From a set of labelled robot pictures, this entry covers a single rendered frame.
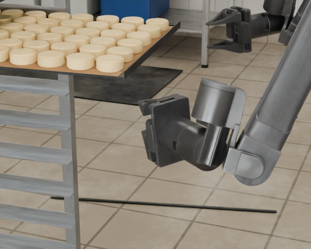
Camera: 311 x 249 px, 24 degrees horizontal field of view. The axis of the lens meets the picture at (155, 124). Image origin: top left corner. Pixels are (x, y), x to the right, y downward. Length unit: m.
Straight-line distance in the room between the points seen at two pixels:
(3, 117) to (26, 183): 0.18
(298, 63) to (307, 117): 2.83
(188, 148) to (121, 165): 2.20
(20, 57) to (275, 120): 0.52
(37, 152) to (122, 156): 1.48
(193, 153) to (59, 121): 0.82
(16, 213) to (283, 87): 1.10
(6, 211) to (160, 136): 0.95
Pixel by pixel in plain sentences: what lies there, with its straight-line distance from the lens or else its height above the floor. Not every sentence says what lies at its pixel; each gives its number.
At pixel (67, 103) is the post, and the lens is 1.77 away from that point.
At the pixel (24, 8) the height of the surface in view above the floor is 0.97.
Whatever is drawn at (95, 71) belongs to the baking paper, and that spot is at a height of 0.95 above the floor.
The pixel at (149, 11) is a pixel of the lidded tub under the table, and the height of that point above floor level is 0.31.
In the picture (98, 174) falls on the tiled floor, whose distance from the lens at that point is 3.13.
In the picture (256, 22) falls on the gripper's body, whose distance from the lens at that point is 1.71.
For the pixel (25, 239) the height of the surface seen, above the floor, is 0.34.
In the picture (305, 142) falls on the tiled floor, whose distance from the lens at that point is 3.52.
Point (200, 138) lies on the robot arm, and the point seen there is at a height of 0.94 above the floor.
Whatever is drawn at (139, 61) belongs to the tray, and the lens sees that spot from 1.32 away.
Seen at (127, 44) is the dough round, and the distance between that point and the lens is 1.38.
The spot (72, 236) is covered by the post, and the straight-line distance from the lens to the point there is 1.93.
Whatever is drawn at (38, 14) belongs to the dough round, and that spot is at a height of 0.97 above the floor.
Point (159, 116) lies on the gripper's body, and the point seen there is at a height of 0.94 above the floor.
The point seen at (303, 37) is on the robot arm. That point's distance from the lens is 1.02.
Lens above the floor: 1.33
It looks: 21 degrees down
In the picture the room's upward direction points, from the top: straight up
